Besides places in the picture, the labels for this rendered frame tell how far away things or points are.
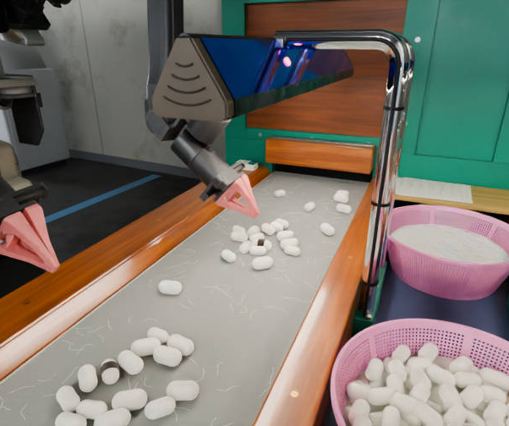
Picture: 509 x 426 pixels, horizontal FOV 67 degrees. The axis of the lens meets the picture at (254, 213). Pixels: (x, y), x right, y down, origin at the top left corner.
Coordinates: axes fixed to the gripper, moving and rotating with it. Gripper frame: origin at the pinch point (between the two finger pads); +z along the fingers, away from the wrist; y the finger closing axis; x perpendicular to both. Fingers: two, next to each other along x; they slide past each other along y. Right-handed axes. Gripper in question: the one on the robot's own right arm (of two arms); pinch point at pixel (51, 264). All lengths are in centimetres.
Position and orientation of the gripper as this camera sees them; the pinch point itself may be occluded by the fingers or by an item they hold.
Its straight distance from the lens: 53.6
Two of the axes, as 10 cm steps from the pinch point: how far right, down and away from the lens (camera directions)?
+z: 7.0, 7.2, -0.1
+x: -6.0, 5.9, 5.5
